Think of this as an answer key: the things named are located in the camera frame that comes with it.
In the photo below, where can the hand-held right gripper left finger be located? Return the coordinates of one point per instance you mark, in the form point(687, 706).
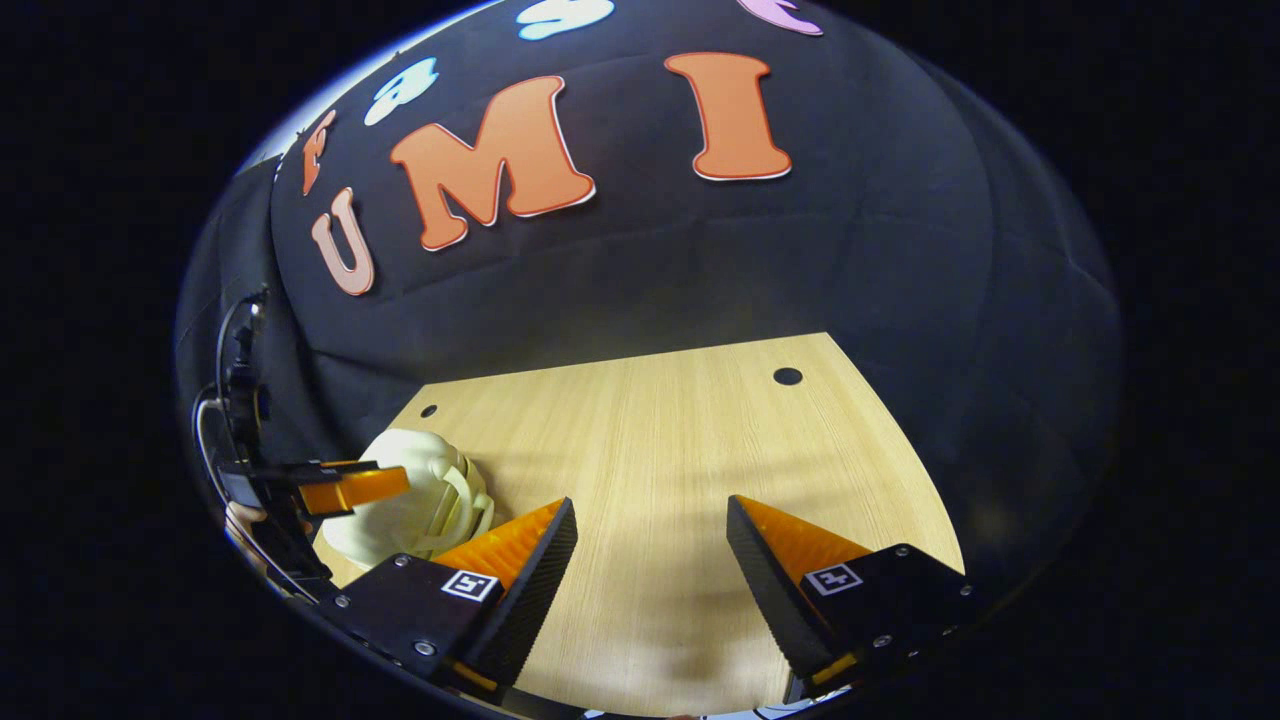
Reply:
point(535, 595)

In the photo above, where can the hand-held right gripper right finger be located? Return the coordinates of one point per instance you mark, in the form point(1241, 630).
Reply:
point(765, 595)

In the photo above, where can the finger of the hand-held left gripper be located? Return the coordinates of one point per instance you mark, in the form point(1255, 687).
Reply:
point(270, 473)
point(360, 488)

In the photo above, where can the pale yellow suitcase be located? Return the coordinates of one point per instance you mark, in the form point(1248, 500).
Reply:
point(420, 455)

